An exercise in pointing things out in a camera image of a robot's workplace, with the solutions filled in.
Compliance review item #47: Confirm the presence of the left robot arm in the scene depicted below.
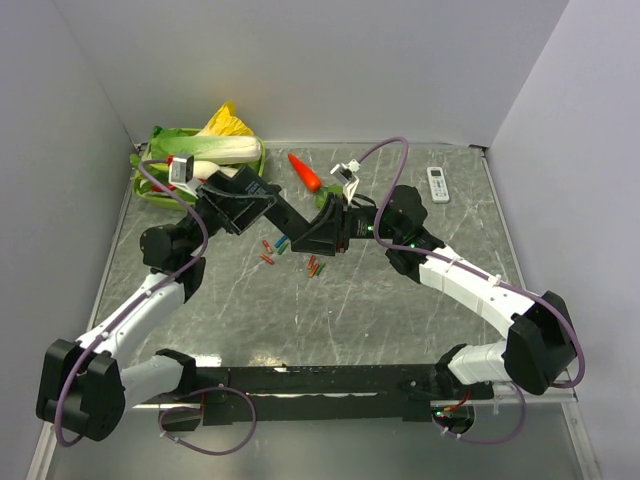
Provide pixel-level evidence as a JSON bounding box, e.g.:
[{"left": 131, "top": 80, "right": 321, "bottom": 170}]
[{"left": 36, "top": 168, "right": 281, "bottom": 447}]

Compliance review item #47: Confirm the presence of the white radish toy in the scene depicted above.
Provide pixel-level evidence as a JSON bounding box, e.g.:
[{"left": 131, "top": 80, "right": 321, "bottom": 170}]
[{"left": 193, "top": 161, "right": 238, "bottom": 181}]

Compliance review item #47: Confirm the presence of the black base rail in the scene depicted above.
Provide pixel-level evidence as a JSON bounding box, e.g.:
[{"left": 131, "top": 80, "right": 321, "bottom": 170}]
[{"left": 151, "top": 364, "right": 494, "bottom": 426}]

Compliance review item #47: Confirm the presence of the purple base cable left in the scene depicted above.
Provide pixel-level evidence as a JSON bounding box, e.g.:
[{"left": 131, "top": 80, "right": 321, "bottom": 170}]
[{"left": 157, "top": 387, "right": 258, "bottom": 457}]

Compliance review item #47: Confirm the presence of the green tray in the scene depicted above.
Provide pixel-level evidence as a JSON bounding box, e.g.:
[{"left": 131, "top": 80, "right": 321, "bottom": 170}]
[{"left": 130, "top": 126, "right": 266, "bottom": 210}]

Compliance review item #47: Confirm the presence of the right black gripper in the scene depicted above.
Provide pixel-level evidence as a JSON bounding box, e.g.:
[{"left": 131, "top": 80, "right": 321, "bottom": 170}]
[{"left": 291, "top": 192, "right": 402, "bottom": 256}]

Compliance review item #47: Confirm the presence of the white remote control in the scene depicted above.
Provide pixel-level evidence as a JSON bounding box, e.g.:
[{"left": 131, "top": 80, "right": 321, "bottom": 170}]
[{"left": 427, "top": 167, "right": 450, "bottom": 204}]

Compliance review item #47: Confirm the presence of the orange battery cluster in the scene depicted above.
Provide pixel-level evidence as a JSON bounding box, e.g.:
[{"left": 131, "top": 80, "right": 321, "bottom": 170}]
[{"left": 309, "top": 263, "right": 320, "bottom": 278}]

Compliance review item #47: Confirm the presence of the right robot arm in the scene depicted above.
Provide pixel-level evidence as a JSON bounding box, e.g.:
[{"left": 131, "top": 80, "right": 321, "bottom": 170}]
[{"left": 292, "top": 185, "right": 578, "bottom": 399}]

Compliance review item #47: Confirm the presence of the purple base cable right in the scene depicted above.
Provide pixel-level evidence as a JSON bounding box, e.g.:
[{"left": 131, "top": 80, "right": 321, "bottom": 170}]
[{"left": 432, "top": 384, "right": 526, "bottom": 447}]

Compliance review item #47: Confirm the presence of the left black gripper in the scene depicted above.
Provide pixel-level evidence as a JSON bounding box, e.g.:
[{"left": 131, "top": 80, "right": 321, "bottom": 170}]
[{"left": 178, "top": 170, "right": 281, "bottom": 257}]

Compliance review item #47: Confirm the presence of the orange toy carrot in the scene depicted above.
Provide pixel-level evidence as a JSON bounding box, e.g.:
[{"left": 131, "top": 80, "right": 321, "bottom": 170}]
[{"left": 288, "top": 153, "right": 343, "bottom": 210}]

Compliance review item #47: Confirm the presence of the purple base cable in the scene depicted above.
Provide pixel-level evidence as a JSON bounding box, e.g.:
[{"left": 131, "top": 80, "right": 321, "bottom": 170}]
[
  {"left": 432, "top": 384, "right": 526, "bottom": 447},
  {"left": 157, "top": 387, "right": 258, "bottom": 457}
]

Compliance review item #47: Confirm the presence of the black remote control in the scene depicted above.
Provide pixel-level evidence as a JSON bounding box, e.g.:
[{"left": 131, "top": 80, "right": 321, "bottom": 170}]
[{"left": 264, "top": 194, "right": 311, "bottom": 241}]

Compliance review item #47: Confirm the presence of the blue battery lower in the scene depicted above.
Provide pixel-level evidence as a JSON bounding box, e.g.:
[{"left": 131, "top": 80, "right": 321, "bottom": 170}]
[{"left": 274, "top": 235, "right": 288, "bottom": 249}]

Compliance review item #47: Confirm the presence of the yellow leaf toy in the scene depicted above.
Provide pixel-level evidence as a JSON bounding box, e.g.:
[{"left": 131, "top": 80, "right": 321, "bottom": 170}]
[{"left": 197, "top": 101, "right": 254, "bottom": 136}]

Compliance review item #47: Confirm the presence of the napa cabbage toy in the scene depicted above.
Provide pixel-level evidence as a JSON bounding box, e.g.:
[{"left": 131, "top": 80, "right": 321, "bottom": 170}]
[{"left": 148, "top": 126, "right": 263, "bottom": 165}]

